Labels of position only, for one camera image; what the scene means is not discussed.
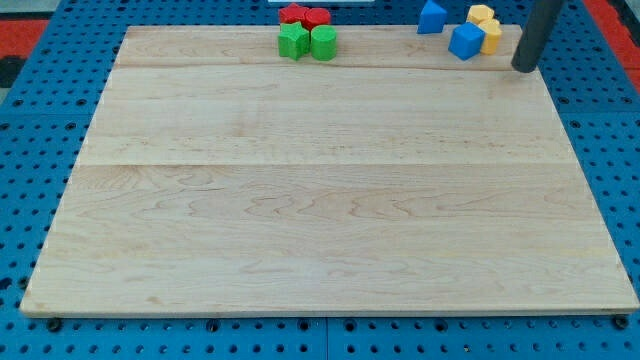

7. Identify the wooden board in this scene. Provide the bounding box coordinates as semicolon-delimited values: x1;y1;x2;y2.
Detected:
20;25;639;318

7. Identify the green star block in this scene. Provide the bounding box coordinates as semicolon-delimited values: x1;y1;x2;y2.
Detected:
277;22;311;60

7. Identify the green cylinder block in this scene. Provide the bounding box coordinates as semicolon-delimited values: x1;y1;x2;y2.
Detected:
311;25;337;61

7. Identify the red cylinder block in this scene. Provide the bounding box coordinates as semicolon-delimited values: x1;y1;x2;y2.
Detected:
302;8;332;31

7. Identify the red star block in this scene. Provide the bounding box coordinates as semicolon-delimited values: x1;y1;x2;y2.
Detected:
278;3;310;24

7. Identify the blue triangular block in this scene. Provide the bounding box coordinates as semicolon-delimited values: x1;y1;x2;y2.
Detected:
416;0;448;34

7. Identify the blue cube block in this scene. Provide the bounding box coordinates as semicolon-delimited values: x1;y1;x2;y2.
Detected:
448;22;486;60

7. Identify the yellow rounded block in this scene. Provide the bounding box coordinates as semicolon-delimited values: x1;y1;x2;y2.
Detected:
478;19;502;55

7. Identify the yellow hexagon block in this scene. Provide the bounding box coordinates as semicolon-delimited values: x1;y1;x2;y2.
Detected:
466;4;495;25

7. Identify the blue perforated base mat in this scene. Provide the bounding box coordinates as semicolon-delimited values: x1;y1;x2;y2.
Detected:
1;0;639;359

